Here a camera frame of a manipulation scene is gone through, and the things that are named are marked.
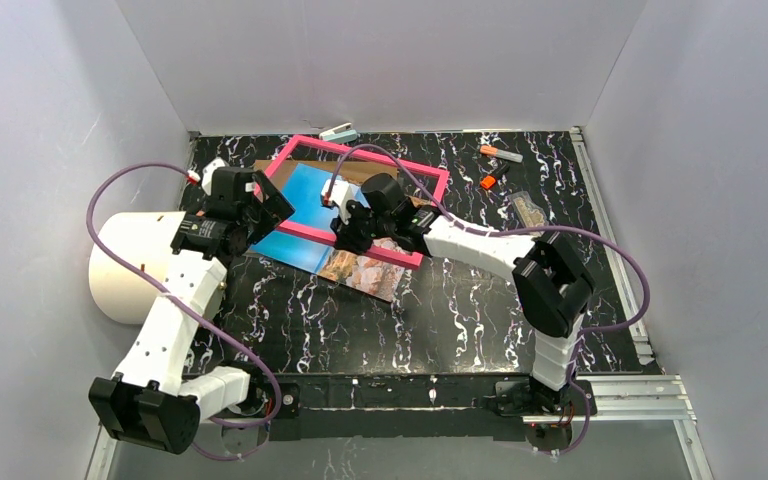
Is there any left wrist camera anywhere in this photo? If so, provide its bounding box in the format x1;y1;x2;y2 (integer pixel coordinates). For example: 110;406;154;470
187;157;229;195

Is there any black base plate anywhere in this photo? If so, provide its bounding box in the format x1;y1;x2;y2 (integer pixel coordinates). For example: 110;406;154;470
265;373;598;448

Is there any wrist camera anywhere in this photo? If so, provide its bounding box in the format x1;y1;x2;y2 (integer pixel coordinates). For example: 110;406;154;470
187;157;229;195
320;179;358;224

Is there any orange black marker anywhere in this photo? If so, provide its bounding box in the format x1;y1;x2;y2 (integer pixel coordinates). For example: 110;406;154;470
480;163;510;190

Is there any clear plastic packet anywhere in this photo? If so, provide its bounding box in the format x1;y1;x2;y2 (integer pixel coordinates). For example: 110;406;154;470
507;191;549;228

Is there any light blue stapler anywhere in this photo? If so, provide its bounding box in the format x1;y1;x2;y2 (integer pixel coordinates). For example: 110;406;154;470
318;122;359;144

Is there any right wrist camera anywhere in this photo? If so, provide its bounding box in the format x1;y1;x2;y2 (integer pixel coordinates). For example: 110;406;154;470
320;179;358;224

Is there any white cylinder container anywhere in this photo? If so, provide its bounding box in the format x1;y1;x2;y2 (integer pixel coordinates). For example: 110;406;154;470
88;210;190;326

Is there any pink picture frame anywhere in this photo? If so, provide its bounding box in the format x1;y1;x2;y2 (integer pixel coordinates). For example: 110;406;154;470
262;135;449;269

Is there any orange grey marker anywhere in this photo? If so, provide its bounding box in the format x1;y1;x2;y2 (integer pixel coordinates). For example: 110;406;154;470
479;145;523;163

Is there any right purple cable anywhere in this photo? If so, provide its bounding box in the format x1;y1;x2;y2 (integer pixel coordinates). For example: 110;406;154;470
327;143;652;458

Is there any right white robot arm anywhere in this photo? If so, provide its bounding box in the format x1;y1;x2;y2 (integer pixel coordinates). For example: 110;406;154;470
320;173;595;416

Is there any brown cardboard backing board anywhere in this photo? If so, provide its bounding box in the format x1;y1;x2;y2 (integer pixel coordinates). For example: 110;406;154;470
270;159;398;190

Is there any landscape photo print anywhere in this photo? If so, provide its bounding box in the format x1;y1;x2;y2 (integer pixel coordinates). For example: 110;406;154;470
250;163;409;304

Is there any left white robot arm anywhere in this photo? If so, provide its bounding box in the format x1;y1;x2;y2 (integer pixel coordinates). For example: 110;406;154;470
85;163;293;454

